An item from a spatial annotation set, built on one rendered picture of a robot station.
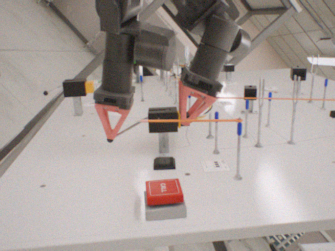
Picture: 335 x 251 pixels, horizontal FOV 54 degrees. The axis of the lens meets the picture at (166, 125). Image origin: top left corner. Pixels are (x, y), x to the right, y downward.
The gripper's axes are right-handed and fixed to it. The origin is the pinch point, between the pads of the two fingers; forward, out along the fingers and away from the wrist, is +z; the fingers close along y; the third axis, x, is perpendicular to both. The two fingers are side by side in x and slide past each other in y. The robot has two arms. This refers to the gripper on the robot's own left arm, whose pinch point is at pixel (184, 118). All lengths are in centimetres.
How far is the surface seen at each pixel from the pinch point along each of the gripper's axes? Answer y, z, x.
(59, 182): -10.0, 15.6, 18.0
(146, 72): 102, 8, 5
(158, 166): -7.4, 8.2, 2.6
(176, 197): -22.6, 5.4, 1.7
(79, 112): 31.9, 16.1, 22.7
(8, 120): 191, 92, 88
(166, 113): -2.1, -0.3, 4.0
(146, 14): 96, -18, 14
